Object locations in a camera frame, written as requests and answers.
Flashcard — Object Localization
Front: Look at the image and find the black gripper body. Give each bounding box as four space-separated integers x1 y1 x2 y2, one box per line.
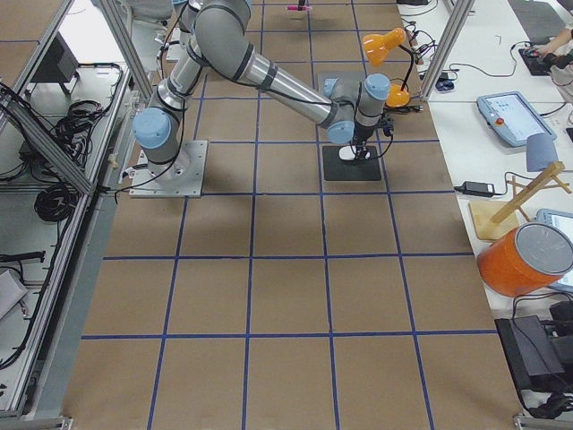
353 129 373 148

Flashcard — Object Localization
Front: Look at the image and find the pink highlighter pen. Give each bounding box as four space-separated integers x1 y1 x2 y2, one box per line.
286 5 312 12

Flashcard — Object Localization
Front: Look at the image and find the white computer mouse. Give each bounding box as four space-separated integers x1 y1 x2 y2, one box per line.
338 146 354 162

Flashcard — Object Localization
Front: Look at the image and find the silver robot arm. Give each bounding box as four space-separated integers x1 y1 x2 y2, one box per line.
172 1 252 33
133 1 390 187

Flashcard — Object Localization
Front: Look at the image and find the black mousepad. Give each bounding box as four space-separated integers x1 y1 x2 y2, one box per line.
321 146 381 182

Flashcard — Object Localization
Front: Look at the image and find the person hand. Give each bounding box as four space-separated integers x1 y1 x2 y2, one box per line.
535 37 570 66

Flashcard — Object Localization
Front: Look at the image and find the orange desk lamp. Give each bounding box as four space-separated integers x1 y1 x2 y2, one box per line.
362 27 412 108

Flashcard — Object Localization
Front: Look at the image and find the black power adapter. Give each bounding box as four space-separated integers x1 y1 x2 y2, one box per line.
460 181 495 197

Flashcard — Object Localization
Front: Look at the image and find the wooden stand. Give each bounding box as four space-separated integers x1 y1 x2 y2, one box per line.
469 161 572 242

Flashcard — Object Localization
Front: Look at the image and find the blue teach pendant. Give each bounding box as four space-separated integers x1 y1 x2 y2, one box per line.
535 209 572 293
476 91 557 148

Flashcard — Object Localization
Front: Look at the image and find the orange cylinder container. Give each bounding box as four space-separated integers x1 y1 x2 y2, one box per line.
477 223 562 297

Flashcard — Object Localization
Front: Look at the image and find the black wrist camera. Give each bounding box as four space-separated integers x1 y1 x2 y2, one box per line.
378 114 394 137

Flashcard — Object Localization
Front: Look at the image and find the aluminium frame post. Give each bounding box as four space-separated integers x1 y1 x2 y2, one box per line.
420 0 475 101

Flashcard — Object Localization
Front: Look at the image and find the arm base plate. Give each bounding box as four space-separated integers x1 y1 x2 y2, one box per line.
129 140 208 198

